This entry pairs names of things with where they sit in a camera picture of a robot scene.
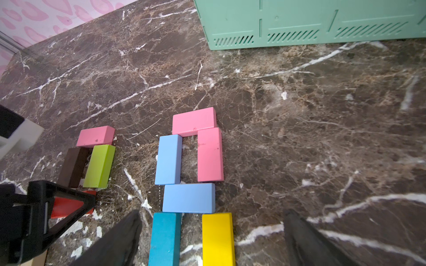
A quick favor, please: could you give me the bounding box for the green desktop file organizer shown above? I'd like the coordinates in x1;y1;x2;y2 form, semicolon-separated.
195;0;426;51

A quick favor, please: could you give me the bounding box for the wooden block bottom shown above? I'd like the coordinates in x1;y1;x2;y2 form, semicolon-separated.
20;251;47;266

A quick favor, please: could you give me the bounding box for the dark brown block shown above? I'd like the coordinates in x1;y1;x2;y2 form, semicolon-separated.
56;147;89;188

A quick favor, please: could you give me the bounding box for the pink block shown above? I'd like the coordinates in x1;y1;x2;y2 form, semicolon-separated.
197;127;224;182
77;126;115;148
172;107;217;137

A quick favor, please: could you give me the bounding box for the yellow block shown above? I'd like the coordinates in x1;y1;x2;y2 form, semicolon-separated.
202;213;236;266

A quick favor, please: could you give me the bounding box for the teal block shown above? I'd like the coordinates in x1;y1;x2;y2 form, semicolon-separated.
148;212;182;266

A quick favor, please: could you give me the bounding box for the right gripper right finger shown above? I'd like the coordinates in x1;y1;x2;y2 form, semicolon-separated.
284;209;358;266

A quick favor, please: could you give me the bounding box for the blue block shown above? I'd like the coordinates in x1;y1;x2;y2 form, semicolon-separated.
155;135;183;185
162;183;215;214

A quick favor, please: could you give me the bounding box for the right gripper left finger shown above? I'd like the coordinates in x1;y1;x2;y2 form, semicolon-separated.
71;210;142;266

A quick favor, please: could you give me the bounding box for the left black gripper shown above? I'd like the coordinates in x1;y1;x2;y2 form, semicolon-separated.
1;180;95;264

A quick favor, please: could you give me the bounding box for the red block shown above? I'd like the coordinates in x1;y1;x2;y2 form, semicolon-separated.
50;197;83;219

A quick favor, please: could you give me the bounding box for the green block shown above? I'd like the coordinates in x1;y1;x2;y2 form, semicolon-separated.
83;144;116;188

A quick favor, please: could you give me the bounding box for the pink block top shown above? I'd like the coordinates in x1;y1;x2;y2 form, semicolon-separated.
172;107;217;137

